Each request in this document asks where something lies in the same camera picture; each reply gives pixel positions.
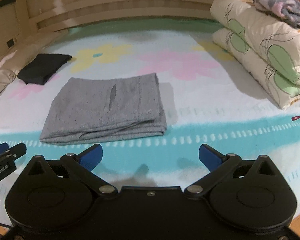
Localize floral pastel bed blanket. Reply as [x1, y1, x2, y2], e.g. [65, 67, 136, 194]
[0, 20, 300, 224]

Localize grey speckled pants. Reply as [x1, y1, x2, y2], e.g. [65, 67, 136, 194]
[40, 73, 167, 145]

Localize grey pink patterned blanket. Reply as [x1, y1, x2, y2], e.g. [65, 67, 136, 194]
[252, 0, 300, 29]

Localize folded cream floral quilt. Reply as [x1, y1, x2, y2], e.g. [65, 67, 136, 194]
[210, 0, 300, 109]

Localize beige satin pillow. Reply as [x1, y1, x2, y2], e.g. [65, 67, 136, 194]
[0, 30, 69, 94]

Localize red ribbon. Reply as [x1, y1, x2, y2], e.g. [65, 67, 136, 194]
[292, 116, 300, 121]

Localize black folded garment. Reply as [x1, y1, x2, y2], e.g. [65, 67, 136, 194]
[17, 54, 72, 85]

